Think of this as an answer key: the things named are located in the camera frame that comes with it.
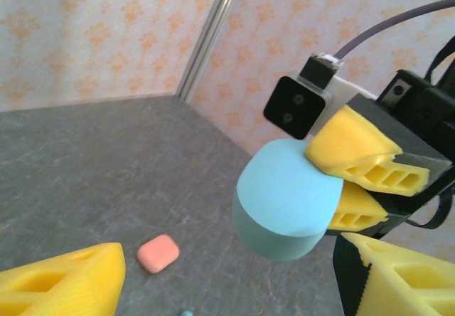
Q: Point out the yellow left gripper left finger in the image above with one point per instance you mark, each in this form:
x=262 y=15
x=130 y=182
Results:
x=71 y=280

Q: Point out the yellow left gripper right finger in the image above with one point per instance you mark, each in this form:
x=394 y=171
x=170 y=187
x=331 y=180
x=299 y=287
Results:
x=401 y=287

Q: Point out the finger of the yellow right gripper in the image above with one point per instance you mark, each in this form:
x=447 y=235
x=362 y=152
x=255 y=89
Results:
x=348 y=141
x=355 y=204

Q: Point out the light blue foam cylinder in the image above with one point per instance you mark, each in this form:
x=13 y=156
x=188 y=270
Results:
x=284 y=195

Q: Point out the pink earbud charging case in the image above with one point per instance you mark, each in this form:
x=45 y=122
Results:
x=158 y=253

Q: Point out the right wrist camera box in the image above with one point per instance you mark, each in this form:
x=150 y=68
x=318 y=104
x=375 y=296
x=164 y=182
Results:
x=293 y=107

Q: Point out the aluminium frame post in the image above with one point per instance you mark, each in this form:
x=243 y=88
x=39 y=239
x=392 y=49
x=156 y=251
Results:
x=210 y=35

